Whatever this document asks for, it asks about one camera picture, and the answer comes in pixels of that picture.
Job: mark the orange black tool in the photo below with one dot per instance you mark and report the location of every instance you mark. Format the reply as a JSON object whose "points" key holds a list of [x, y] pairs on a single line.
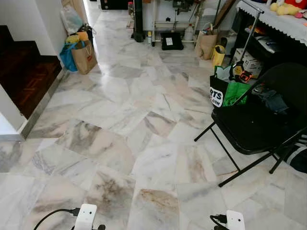
{"points": [[242, 73]]}

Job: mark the black box white label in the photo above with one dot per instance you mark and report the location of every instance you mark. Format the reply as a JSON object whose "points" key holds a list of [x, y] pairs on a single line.
{"points": [[171, 41]]}

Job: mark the white lace tablecloth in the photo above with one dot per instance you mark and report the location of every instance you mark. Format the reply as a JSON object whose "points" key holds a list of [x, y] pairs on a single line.
{"points": [[283, 23]]}

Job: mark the grey metal pole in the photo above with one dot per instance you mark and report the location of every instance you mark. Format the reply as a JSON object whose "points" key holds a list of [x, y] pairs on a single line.
{"points": [[251, 36]]}

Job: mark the yellow bag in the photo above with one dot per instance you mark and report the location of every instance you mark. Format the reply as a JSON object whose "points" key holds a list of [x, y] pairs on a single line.
{"points": [[218, 56]]}

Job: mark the plain tan paper bag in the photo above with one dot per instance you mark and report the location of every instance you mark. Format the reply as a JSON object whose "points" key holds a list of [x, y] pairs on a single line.
{"points": [[206, 45]]}

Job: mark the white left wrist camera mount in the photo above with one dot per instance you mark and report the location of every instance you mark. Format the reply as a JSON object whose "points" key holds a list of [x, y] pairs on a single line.
{"points": [[86, 216]]}

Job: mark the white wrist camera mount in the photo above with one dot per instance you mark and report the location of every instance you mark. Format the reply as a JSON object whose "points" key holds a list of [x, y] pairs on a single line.
{"points": [[235, 221], [86, 216]]}

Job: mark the dark wooden staircase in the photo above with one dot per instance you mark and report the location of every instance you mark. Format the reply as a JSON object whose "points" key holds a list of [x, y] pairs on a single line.
{"points": [[29, 76]]}

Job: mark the black shelf unit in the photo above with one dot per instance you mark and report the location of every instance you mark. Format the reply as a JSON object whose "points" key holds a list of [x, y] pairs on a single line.
{"points": [[283, 50]]}

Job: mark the black white striped bag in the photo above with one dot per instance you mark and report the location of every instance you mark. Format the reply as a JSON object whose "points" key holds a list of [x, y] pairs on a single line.
{"points": [[298, 155]]}

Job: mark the white metal frame table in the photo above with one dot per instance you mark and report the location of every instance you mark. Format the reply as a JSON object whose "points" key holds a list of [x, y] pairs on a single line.
{"points": [[180, 23]]}

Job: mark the white plastic bag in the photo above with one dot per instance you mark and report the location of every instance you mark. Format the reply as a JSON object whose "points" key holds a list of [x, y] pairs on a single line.
{"points": [[71, 19]]}

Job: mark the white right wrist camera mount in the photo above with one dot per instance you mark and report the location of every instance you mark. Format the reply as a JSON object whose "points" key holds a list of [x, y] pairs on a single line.
{"points": [[235, 221]]}

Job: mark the blue shopping bag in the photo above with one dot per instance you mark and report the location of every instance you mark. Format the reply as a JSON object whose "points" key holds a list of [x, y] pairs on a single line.
{"points": [[67, 57]]}

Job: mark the black folding chair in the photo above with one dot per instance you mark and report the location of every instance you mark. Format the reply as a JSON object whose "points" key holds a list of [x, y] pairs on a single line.
{"points": [[249, 127]]}

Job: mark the green bag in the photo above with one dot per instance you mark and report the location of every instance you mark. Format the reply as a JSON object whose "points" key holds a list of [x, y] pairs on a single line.
{"points": [[235, 92]]}

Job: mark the black post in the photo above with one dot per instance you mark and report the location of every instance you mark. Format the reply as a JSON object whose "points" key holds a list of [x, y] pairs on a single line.
{"points": [[138, 19]]}

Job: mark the dark grey cloth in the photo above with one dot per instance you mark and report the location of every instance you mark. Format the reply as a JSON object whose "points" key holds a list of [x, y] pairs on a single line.
{"points": [[272, 99]]}

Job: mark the black bag white letters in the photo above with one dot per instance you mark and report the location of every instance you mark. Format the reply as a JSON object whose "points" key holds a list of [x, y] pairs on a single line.
{"points": [[218, 93]]}

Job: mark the white cardboard box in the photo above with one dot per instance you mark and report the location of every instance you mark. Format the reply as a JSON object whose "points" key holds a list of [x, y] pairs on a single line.
{"points": [[249, 62]]}

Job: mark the brown paper bag red print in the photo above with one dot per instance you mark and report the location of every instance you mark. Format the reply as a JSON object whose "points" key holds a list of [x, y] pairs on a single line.
{"points": [[85, 58]]}

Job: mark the yellow stuffed toy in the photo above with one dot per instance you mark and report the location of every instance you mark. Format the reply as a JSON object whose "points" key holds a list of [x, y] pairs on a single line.
{"points": [[286, 9]]}

